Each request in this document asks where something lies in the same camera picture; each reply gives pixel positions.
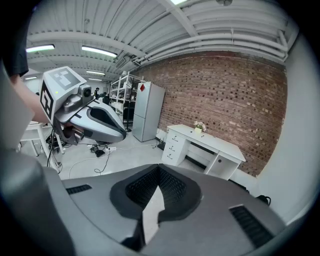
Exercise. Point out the black backpack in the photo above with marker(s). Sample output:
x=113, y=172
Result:
x=263, y=199

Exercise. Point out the grey refrigerator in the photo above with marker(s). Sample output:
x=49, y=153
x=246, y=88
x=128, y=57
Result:
x=147, y=112

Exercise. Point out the white power strip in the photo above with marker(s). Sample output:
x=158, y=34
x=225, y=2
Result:
x=111, y=148

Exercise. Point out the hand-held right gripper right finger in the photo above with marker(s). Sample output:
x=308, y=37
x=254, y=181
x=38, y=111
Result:
x=220, y=212

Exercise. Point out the person's left forearm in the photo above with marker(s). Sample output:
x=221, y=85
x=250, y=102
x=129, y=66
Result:
x=30, y=100

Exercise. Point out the long ceiling light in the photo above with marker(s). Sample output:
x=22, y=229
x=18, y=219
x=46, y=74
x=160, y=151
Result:
x=40, y=48
x=100, y=51
x=95, y=72

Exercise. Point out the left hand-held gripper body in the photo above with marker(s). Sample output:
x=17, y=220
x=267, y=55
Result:
x=60, y=97

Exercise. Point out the white table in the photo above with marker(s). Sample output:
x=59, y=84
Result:
x=35, y=126

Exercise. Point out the person's black t-shirt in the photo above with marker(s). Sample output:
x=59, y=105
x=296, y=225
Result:
x=15, y=57

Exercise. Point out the black coat rack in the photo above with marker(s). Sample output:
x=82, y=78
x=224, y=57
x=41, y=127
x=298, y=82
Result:
x=128, y=120

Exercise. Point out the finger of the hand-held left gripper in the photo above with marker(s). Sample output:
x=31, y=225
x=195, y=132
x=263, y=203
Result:
x=112, y=111
x=100, y=132

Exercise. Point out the potted pale flower plant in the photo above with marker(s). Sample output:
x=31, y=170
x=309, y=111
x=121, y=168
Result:
x=198, y=130

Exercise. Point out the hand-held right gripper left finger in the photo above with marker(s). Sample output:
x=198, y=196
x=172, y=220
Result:
x=100, y=197

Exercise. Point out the white shelving rack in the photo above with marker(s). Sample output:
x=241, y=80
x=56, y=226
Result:
x=117, y=98

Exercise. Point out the white desk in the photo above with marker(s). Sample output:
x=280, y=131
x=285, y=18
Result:
x=212, y=145

